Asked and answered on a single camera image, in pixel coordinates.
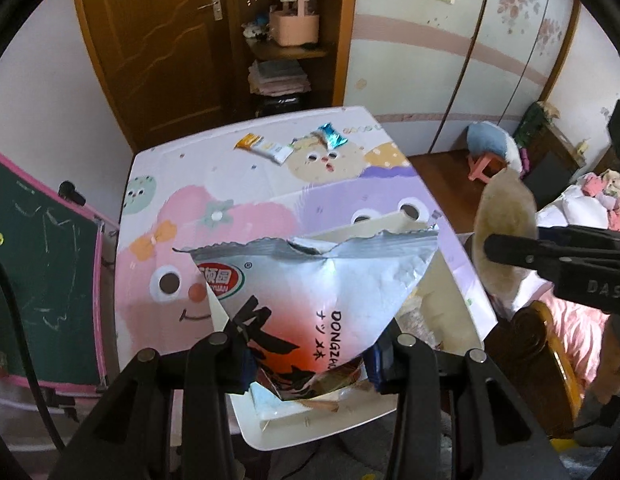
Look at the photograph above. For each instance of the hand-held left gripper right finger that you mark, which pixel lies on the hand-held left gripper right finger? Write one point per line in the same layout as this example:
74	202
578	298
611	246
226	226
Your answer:
374	366

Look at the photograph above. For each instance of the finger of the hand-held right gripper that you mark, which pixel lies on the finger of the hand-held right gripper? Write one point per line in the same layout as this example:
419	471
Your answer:
584	234
514	251

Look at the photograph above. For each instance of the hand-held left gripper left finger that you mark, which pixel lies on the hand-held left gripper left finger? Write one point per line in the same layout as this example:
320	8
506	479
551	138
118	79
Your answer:
242	371

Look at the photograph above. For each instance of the round pastry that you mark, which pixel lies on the round pastry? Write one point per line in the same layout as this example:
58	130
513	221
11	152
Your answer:
504	205

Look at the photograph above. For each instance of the white plastic bin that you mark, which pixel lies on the white plastic bin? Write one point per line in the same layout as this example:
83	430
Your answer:
295	430

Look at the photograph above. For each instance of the silver snack bag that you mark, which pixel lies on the silver snack bag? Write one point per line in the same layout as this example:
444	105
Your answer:
300	290

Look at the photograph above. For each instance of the pink blanket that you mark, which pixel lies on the pink blanket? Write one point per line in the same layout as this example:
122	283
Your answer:
584	335

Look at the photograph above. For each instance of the pink plastic stool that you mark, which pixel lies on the pink plastic stool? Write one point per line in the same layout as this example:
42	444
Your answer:
482	167

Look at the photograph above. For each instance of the blue cushion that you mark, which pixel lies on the blue cushion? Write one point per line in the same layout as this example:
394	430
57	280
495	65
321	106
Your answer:
489	137

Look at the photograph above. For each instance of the cartoon printed tablecloth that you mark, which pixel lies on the cartoon printed tablecloth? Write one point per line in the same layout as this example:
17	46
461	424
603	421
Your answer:
200	220

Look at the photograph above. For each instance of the pale wardrobe with pink stripe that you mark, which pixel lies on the pale wardrobe with pink stripe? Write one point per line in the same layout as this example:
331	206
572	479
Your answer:
414	60

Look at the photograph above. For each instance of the blue silver snack packet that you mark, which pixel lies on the blue silver snack packet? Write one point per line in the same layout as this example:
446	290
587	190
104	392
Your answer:
331	136

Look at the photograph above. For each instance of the orange white snack packet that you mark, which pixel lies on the orange white snack packet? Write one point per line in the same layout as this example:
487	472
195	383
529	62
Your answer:
262	147

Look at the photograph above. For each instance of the black clip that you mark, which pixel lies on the black clip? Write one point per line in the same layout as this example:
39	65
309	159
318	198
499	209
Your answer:
70	192

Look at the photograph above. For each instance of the wooden shelf unit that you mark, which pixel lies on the wooden shelf unit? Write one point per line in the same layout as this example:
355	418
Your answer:
335	60

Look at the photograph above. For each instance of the stack of folded cloths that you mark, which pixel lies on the stack of folded cloths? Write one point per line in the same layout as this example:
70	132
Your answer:
277	77

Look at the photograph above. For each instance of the pink basket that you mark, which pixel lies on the pink basket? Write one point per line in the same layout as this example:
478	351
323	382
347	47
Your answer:
294	30

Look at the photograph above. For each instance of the brown wooden door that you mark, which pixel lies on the brown wooden door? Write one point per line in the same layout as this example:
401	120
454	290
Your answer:
150	50

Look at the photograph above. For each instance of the green chalkboard with pink frame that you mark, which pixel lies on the green chalkboard with pink frame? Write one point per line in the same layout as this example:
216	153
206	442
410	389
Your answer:
45	285

